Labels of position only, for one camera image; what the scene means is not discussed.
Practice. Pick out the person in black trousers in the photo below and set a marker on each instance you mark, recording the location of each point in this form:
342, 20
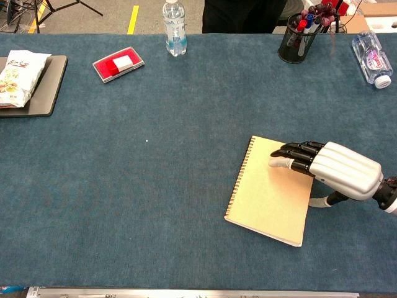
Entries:
242, 15

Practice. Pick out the white snack bag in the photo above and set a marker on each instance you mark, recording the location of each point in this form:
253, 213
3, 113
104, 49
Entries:
18, 77

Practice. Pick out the red box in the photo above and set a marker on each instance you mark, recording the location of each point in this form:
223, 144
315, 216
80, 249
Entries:
344, 7

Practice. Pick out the clear water bottle blue label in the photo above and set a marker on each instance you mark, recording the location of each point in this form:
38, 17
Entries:
175, 28

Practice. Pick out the yellow spiral notebook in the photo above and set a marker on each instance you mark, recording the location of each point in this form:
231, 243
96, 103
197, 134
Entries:
266, 198

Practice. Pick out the red white stamp block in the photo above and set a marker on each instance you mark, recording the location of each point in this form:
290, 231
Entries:
119, 64

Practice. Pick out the black tripod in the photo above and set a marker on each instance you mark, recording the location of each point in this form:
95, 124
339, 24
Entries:
56, 7

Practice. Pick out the teal object under table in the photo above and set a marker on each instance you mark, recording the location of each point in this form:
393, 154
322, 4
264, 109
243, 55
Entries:
10, 289

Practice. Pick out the dark red artificial grapes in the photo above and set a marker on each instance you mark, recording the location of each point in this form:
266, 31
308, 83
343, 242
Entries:
322, 9

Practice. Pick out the clear water bottle pink label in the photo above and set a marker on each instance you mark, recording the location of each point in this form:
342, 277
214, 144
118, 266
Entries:
372, 60

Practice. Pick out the cardboard box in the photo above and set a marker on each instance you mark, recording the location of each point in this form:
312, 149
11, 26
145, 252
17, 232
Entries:
356, 23

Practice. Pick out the blue felt table mat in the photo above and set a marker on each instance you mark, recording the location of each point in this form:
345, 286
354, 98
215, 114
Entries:
155, 186

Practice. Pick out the red ink pad tray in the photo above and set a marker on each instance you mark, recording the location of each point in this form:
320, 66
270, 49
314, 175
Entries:
102, 71

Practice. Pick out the red cap marker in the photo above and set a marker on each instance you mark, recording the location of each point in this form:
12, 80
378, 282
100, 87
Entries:
301, 25

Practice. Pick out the black mesh pen holder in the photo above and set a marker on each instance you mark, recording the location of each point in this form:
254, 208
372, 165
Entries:
293, 51

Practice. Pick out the dark grey tray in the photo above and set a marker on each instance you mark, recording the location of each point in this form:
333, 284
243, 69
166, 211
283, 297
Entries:
49, 93

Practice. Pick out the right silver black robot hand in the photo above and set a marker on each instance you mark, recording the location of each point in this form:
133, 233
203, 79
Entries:
344, 169

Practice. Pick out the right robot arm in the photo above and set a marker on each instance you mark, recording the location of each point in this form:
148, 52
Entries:
387, 194

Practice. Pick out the blue cap marker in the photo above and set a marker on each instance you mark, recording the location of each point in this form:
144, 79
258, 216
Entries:
309, 18

